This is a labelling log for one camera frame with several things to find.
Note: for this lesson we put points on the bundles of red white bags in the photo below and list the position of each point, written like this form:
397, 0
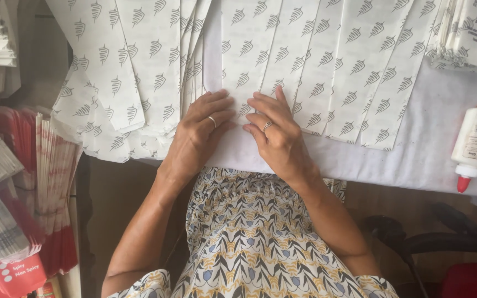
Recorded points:
52, 186

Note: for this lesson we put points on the person's left hand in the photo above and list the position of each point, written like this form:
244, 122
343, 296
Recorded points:
189, 136

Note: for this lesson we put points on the stack of text-printed paper bags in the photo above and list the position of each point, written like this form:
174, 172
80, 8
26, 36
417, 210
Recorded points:
468, 35

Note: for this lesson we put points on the patterned dress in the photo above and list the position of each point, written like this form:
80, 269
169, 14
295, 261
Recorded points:
255, 248

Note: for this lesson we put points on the stack of red packets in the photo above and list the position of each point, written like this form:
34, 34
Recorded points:
13, 275

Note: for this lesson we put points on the red container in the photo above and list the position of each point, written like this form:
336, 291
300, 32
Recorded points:
474, 281

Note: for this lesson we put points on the printed white paper bag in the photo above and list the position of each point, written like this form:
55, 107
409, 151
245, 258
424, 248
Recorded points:
249, 53

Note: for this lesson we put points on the person's right hand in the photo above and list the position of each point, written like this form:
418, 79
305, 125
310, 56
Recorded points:
282, 140

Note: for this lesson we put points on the black chair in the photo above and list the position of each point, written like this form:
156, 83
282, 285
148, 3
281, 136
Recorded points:
441, 244

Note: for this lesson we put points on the white glue bottle red nozzle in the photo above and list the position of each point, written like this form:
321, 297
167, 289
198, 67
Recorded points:
476, 140

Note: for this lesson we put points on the spread of printed paper sheets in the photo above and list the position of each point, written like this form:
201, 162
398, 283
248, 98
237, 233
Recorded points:
139, 62

